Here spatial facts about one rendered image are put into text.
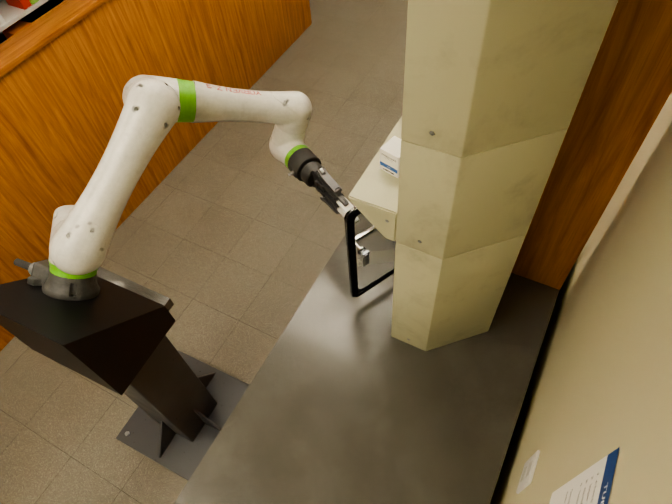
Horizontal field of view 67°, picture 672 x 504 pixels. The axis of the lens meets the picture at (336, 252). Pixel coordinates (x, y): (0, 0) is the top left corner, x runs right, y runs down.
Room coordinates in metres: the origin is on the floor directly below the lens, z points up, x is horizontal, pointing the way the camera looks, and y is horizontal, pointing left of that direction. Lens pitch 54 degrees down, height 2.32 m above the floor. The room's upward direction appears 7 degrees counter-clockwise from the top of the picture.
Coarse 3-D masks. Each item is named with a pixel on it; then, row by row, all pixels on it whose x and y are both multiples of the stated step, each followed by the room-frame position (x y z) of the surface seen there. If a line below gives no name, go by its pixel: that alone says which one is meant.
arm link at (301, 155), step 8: (296, 152) 1.16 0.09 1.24; (304, 152) 1.16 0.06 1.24; (312, 152) 1.17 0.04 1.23; (288, 160) 1.16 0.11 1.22; (296, 160) 1.14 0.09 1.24; (304, 160) 1.13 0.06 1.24; (312, 160) 1.14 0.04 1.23; (288, 168) 1.15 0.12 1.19; (296, 168) 1.12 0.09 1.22; (296, 176) 1.11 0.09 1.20
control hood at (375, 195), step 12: (396, 132) 0.90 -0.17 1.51; (372, 168) 0.80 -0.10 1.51; (360, 180) 0.76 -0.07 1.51; (372, 180) 0.76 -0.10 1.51; (384, 180) 0.76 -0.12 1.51; (396, 180) 0.75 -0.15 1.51; (360, 192) 0.73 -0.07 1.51; (372, 192) 0.73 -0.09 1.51; (384, 192) 0.72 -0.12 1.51; (396, 192) 0.72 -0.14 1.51; (360, 204) 0.71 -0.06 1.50; (372, 204) 0.69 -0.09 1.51; (384, 204) 0.69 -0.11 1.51; (396, 204) 0.68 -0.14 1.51; (372, 216) 0.69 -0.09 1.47; (384, 216) 0.67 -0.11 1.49; (396, 216) 0.66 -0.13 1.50; (384, 228) 0.67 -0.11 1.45; (396, 228) 0.66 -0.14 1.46
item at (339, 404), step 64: (320, 320) 0.74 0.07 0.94; (384, 320) 0.71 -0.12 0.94; (512, 320) 0.67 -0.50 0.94; (256, 384) 0.56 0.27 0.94; (320, 384) 0.54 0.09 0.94; (384, 384) 0.52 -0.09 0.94; (448, 384) 0.49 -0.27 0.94; (512, 384) 0.47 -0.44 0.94; (256, 448) 0.38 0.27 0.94; (320, 448) 0.36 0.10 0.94; (384, 448) 0.34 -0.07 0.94; (448, 448) 0.33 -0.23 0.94
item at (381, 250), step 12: (360, 216) 0.79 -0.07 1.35; (360, 228) 0.79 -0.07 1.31; (372, 228) 0.81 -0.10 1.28; (360, 240) 0.79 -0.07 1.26; (372, 240) 0.81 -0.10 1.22; (384, 240) 0.83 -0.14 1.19; (348, 252) 0.77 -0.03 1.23; (372, 252) 0.81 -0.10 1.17; (384, 252) 0.83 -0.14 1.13; (348, 264) 0.78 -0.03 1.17; (360, 264) 0.79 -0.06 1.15; (372, 264) 0.81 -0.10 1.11; (384, 264) 0.83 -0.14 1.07; (360, 276) 0.79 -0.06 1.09; (372, 276) 0.81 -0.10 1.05; (360, 288) 0.79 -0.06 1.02
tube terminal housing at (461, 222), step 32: (416, 160) 0.64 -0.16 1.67; (448, 160) 0.61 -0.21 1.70; (480, 160) 0.61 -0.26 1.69; (512, 160) 0.62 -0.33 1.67; (544, 160) 0.63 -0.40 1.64; (416, 192) 0.64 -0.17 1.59; (448, 192) 0.61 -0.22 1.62; (480, 192) 0.61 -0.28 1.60; (512, 192) 0.62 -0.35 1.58; (416, 224) 0.64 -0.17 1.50; (448, 224) 0.60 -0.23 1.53; (480, 224) 0.61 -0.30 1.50; (512, 224) 0.63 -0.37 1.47; (416, 256) 0.63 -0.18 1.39; (448, 256) 0.60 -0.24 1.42; (480, 256) 0.62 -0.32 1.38; (512, 256) 0.64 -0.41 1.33; (416, 288) 0.63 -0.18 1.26; (448, 288) 0.61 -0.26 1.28; (480, 288) 0.62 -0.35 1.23; (416, 320) 0.62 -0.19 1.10; (448, 320) 0.61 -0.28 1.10; (480, 320) 0.63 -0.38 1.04
